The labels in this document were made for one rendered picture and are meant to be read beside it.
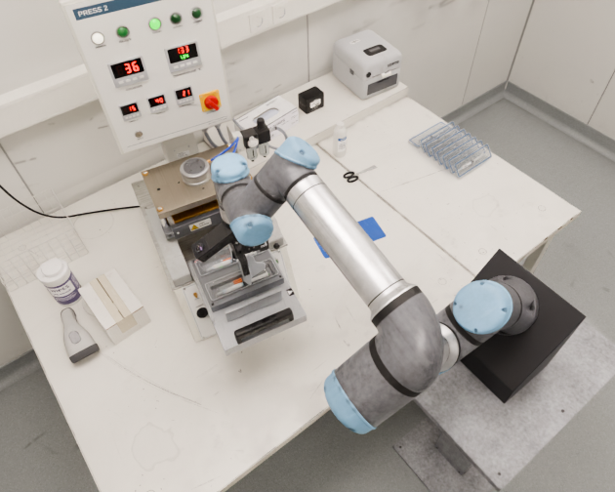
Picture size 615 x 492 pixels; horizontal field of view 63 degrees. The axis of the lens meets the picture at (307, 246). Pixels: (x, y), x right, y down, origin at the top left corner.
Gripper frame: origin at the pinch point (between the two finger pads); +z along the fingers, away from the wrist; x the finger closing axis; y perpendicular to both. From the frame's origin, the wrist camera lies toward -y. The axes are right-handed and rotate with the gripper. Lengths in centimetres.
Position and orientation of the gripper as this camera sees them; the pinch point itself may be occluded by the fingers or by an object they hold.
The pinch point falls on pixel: (240, 269)
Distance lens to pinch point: 127.7
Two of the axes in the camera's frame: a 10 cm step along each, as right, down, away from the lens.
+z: 0.2, 6.2, 7.9
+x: -4.4, -7.0, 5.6
